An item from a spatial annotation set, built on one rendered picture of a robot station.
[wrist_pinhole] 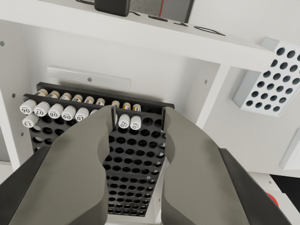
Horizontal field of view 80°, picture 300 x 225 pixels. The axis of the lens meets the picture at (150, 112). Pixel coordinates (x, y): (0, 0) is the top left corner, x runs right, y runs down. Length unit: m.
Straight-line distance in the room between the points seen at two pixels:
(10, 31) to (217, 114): 0.36
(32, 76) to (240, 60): 0.26
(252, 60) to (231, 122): 0.27
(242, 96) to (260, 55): 0.20
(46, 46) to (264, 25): 0.33
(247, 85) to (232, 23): 0.11
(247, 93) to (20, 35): 0.35
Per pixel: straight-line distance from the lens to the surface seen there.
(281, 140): 0.54
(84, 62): 0.27
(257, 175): 0.62
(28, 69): 0.30
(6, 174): 0.46
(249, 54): 0.18
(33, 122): 0.24
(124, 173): 0.28
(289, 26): 0.40
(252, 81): 0.37
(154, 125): 0.22
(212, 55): 0.17
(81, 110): 0.21
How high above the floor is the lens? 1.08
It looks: 58 degrees down
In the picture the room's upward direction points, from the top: 177 degrees clockwise
